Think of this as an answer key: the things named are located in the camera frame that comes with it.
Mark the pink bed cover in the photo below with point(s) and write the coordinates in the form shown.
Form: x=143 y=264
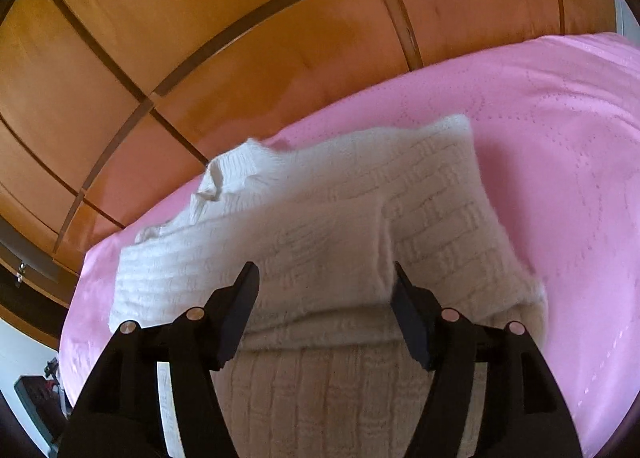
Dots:
x=555 y=126

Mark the white knitted sweater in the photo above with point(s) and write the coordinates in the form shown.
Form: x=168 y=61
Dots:
x=322 y=369

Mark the large wooden wardrobe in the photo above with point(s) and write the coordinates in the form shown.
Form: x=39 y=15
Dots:
x=109 y=105

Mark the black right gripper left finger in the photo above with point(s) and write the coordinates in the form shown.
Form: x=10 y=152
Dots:
x=209 y=336

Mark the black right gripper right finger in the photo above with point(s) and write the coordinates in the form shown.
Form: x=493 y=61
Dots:
x=436 y=337

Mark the white low shelf unit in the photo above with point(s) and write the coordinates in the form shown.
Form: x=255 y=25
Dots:
x=41 y=399

